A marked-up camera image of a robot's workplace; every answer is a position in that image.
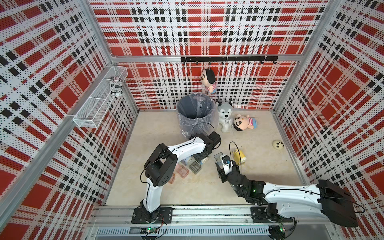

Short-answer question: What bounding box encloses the translucent blue sharpener tray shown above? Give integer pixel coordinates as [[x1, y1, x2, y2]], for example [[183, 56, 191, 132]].
[[214, 152, 224, 170]]

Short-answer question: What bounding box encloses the yellow pencil sharpener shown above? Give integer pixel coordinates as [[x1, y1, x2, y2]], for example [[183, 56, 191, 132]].
[[233, 150, 247, 165]]

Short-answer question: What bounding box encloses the translucent grey sharpener tray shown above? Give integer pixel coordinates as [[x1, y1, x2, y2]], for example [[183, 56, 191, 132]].
[[189, 161, 202, 175]]

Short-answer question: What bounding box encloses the grey bin with plastic liner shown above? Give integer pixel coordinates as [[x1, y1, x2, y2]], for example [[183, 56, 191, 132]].
[[176, 93, 219, 139]]

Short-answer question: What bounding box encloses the translucent pink sharpener tray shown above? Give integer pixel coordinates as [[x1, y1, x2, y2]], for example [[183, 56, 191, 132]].
[[168, 173, 176, 184]]

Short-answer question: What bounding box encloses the blue sharpener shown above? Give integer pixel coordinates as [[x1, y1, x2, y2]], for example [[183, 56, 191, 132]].
[[180, 156, 196, 166], [200, 157, 209, 165]]

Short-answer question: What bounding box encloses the blue sharpener front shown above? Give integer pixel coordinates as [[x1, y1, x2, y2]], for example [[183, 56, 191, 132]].
[[180, 156, 196, 166]]

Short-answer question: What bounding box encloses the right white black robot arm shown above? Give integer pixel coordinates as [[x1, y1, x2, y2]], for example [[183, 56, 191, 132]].
[[216, 161, 359, 228]]

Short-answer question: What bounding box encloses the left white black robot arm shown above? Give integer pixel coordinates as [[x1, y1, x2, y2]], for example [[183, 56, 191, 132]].
[[132, 132, 221, 224]]

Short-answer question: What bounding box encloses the husky plush toy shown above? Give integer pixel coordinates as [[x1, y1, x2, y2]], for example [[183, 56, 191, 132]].
[[216, 101, 233, 133]]

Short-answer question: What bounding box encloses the lying cartoon boy doll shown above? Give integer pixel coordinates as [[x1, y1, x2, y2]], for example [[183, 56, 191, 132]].
[[233, 115, 258, 131]]

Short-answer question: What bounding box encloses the right green circuit board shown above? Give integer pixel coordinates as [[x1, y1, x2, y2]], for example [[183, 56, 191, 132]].
[[269, 225, 286, 240]]

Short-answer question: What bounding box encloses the green circuit board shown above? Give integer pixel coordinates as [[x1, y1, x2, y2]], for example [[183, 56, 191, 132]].
[[140, 227, 158, 235], [269, 225, 286, 240]]

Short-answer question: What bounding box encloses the cream panda face ball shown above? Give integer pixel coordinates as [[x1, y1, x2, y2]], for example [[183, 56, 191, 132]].
[[272, 140, 285, 151]]

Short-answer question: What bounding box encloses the hanging cartoon boy doll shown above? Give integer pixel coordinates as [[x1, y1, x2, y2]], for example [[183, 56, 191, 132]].
[[200, 69, 217, 94]]

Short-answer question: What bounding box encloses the left green circuit board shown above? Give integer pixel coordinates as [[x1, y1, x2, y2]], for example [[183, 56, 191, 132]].
[[140, 227, 158, 235]]

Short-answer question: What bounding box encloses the black white can in basket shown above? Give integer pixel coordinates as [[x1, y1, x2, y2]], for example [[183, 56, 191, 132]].
[[110, 76, 123, 97]]

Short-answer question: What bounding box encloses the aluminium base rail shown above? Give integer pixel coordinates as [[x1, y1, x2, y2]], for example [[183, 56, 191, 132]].
[[85, 205, 339, 240]]

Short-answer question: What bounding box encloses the black wall hook rail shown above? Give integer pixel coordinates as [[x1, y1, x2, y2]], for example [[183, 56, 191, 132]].
[[180, 56, 279, 63]]

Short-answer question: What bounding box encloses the white wire wall basket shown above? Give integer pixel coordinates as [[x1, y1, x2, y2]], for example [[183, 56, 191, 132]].
[[74, 66, 128, 128]]

